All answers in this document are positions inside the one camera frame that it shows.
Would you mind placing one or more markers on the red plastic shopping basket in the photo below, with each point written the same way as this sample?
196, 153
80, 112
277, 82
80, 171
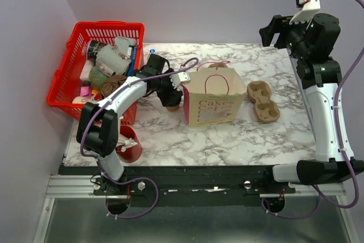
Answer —
66, 82

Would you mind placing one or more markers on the grey cloth pouch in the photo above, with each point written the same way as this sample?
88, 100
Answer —
115, 59

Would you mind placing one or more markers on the pink small packet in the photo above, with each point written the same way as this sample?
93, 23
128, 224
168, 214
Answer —
86, 92

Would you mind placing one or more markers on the blue book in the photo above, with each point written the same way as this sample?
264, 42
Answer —
135, 59

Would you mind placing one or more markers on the dark printed can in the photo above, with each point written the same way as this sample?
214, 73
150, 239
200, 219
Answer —
93, 47

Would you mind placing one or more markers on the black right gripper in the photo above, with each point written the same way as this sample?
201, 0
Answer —
278, 24

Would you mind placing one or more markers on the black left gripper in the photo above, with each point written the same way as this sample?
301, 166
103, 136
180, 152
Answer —
165, 98

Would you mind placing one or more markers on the red cylindrical straw holder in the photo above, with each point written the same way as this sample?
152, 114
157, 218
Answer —
133, 154

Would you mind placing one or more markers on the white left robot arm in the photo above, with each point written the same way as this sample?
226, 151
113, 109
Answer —
98, 128

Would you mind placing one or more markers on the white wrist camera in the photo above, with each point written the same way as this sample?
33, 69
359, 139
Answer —
179, 78
307, 10

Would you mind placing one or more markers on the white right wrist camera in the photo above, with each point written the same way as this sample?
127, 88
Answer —
307, 10

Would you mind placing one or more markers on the brown round lidded box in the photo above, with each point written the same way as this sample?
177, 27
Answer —
111, 84

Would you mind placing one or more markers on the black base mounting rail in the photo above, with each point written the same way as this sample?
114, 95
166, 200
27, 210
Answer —
191, 186

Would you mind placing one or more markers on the brown paper coffee cup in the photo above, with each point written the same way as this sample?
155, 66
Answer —
173, 108

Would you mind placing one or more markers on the aluminium frame rail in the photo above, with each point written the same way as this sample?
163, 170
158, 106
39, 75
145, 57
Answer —
72, 186

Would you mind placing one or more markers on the pink and beige paper bag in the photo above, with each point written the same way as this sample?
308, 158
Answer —
212, 95

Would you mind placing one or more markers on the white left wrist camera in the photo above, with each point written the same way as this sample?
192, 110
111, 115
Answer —
179, 78

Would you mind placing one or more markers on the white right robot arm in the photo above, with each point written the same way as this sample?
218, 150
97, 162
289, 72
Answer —
309, 46

